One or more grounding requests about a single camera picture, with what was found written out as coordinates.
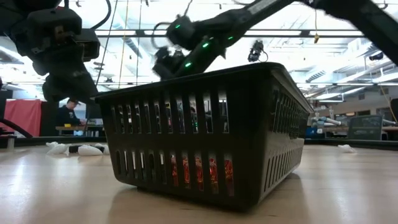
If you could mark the black table frame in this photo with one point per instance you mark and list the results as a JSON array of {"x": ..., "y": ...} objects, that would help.
[{"x": 373, "y": 144}]

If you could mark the black sloping brace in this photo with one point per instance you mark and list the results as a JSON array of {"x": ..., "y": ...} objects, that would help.
[{"x": 17, "y": 127}]

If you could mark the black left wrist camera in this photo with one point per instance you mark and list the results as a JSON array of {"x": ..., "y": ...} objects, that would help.
[{"x": 88, "y": 45}]

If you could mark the black ceiling device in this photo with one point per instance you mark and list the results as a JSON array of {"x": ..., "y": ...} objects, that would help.
[{"x": 376, "y": 56}]

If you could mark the dark mesh chair back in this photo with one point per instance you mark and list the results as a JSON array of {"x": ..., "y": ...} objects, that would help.
[{"x": 365, "y": 127}]

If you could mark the grey background robot arm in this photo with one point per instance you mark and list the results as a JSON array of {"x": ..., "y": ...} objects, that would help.
[{"x": 326, "y": 120}]

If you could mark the black reaper decoration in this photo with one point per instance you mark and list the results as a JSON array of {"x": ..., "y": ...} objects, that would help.
[{"x": 74, "y": 149}]

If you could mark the small grey post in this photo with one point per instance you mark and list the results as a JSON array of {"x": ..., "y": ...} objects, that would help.
[{"x": 11, "y": 142}]

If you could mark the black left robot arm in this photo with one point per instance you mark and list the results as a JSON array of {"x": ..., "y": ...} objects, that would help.
[{"x": 40, "y": 37}]

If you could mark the black chair back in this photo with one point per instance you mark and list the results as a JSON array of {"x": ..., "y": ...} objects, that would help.
[{"x": 395, "y": 110}]

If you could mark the black slotted plastic basket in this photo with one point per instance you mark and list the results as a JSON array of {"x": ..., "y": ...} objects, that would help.
[{"x": 248, "y": 140}]

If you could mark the white ghost decoration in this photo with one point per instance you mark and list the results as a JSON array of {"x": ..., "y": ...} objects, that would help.
[
  {"x": 90, "y": 150},
  {"x": 52, "y": 144},
  {"x": 105, "y": 148},
  {"x": 58, "y": 150},
  {"x": 346, "y": 149}
]

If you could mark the black partition panel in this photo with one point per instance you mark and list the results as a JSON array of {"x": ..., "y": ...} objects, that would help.
[{"x": 49, "y": 118}]

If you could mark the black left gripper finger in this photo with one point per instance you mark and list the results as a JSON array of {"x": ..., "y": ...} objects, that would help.
[
  {"x": 74, "y": 90},
  {"x": 47, "y": 91}
]

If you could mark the blue storage bin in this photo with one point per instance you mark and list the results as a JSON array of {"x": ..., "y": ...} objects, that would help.
[{"x": 311, "y": 132}]

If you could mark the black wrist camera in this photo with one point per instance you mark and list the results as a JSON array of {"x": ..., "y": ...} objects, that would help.
[
  {"x": 88, "y": 45},
  {"x": 164, "y": 67}
]

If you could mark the black overhead frame bar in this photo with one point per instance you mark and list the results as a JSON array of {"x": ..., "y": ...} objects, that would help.
[{"x": 304, "y": 33}]

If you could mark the red partition screen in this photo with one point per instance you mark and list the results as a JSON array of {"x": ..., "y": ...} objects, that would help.
[{"x": 23, "y": 118}]

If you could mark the black hanging camera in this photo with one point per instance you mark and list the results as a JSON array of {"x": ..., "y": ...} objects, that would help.
[{"x": 255, "y": 51}]

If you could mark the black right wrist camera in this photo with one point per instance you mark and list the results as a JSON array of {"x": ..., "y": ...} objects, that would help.
[{"x": 164, "y": 67}]

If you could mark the red orange snack packet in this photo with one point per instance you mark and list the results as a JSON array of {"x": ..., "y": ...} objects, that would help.
[{"x": 174, "y": 169}]

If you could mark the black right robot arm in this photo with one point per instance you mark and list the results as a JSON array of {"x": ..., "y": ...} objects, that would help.
[{"x": 357, "y": 15}]

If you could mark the person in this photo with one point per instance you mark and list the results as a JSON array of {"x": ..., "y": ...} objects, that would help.
[{"x": 66, "y": 116}]

